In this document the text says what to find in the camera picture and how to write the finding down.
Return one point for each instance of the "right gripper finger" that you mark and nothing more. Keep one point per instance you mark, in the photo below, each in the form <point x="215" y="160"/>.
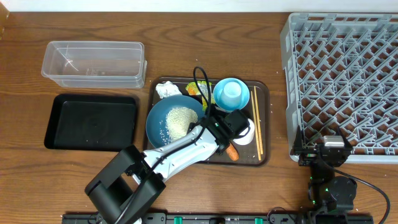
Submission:
<point x="347" y="144"/>
<point x="298" y="143"/>

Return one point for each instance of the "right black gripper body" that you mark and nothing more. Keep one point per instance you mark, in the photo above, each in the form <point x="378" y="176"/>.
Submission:
<point x="308" y="156"/>

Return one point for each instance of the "orange carrot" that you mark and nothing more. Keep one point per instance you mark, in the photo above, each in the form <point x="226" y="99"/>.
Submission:
<point x="232" y="152"/>

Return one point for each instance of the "pale pink cup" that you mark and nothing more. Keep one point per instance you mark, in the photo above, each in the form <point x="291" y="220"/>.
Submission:
<point x="246" y="136"/>

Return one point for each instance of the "light blue cup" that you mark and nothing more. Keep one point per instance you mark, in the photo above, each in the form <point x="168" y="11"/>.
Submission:
<point x="231" y="94"/>

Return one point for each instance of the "pile of white rice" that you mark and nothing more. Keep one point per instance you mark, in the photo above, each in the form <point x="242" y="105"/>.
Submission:
<point x="177" y="122"/>

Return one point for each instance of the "dark blue plate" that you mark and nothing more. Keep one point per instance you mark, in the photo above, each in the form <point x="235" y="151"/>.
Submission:
<point x="156" y="130"/>

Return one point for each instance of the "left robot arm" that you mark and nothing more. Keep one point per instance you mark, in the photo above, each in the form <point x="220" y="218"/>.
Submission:
<point x="130" y="183"/>

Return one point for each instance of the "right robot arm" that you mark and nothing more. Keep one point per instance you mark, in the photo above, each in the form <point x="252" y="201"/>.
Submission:
<point x="332" y="196"/>

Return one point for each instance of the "grey dishwasher rack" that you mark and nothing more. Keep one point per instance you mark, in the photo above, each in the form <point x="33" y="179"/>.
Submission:
<point x="341" y="73"/>

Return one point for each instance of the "dark brown serving tray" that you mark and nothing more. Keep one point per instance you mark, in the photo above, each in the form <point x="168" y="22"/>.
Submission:
<point x="248" y="153"/>

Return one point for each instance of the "light blue bowl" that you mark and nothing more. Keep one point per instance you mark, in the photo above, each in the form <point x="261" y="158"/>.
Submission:
<point x="245" y="94"/>

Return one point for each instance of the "green snack wrapper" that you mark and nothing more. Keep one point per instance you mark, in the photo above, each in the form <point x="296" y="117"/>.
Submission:
<point x="198" y="88"/>

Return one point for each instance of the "right wooden chopstick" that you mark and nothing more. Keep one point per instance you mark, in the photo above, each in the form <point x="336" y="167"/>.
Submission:
<point x="256" y="105"/>

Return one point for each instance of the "crumpled white tissue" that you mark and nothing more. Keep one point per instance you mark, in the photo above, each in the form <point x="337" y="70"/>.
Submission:
<point x="167" y="89"/>

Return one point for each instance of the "black plastic tray bin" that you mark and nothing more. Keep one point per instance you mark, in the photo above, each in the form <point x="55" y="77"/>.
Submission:
<point x="91" y="123"/>

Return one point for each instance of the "clear plastic bin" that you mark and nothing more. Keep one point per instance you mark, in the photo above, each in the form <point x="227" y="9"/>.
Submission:
<point x="95" y="64"/>

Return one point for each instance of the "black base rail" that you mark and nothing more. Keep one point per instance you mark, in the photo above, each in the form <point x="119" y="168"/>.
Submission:
<point x="162" y="218"/>

